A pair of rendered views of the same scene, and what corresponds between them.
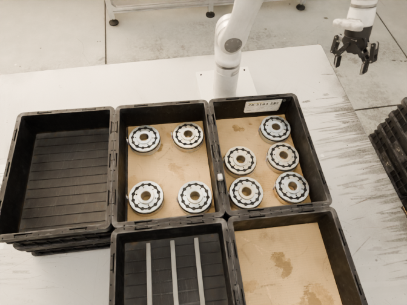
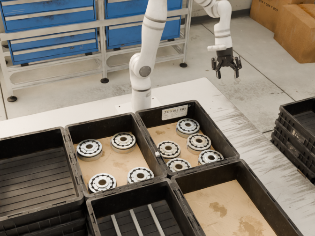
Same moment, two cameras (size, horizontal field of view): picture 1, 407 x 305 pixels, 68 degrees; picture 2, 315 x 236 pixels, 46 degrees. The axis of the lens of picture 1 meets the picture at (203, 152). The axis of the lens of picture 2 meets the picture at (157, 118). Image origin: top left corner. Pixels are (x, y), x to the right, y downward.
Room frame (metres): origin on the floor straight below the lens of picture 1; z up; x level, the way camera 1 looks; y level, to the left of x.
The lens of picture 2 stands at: (-0.62, 0.19, 1.90)
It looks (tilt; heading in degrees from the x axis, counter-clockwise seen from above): 38 degrees down; 347
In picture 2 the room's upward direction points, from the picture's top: 3 degrees clockwise
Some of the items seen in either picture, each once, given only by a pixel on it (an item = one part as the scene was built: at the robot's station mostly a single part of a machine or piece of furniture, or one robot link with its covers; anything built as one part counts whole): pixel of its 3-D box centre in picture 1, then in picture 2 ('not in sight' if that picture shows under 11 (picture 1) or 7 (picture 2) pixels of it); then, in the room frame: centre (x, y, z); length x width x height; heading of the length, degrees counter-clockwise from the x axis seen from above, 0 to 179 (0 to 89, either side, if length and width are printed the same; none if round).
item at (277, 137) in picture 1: (275, 127); (188, 125); (0.59, -0.24, 0.86); 0.10 x 0.10 x 0.01
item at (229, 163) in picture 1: (240, 160); (168, 149); (0.46, -0.12, 0.86); 0.10 x 0.10 x 0.01
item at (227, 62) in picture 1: (229, 43); (141, 72); (0.81, -0.06, 1.01); 0.09 x 0.09 x 0.17; 8
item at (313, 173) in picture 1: (261, 157); (183, 144); (0.47, -0.18, 0.87); 0.40 x 0.30 x 0.11; 10
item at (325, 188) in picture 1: (264, 149); (183, 135); (0.47, -0.18, 0.92); 0.40 x 0.30 x 0.02; 10
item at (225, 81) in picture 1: (226, 78); (141, 101); (0.81, -0.07, 0.85); 0.09 x 0.09 x 0.17; 24
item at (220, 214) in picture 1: (165, 157); (112, 151); (0.42, 0.11, 0.92); 0.40 x 0.30 x 0.02; 10
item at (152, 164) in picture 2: (166, 165); (113, 160); (0.42, 0.11, 0.87); 0.40 x 0.30 x 0.11; 10
